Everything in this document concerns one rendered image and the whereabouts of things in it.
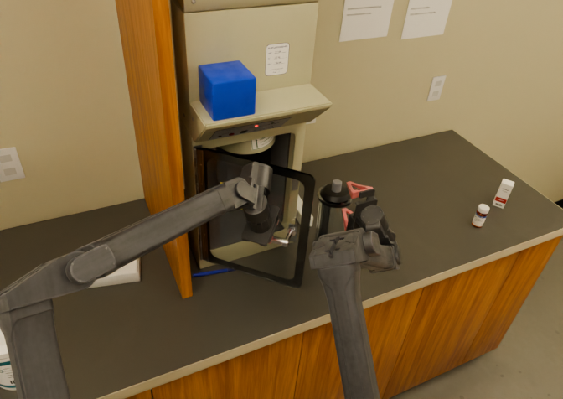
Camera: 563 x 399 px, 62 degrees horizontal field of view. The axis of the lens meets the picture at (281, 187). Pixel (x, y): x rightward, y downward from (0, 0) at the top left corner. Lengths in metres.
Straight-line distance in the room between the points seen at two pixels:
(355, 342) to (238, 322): 0.64
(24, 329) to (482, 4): 1.95
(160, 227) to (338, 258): 0.31
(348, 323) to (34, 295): 0.45
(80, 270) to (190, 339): 0.65
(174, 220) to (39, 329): 0.28
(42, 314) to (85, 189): 1.04
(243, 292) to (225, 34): 0.73
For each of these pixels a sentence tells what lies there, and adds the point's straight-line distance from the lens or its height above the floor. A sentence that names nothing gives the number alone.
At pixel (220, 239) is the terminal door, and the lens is 1.34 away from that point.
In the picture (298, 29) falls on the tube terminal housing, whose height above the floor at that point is 1.65.
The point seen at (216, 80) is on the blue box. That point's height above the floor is 1.60.
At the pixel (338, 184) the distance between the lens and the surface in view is 1.38.
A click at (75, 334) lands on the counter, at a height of 0.94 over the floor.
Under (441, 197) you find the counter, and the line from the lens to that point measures 1.91.
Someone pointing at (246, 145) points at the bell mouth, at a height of 1.34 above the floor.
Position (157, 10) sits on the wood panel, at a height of 1.75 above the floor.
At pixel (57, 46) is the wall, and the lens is 1.50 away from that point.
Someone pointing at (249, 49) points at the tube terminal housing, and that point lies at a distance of 1.13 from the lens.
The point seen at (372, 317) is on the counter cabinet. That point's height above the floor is 0.79.
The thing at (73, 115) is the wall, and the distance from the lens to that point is 1.59.
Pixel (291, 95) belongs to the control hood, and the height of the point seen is 1.51.
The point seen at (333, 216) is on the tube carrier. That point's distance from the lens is 1.41.
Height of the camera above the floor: 2.04
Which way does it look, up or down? 38 degrees down
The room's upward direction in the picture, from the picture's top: 5 degrees clockwise
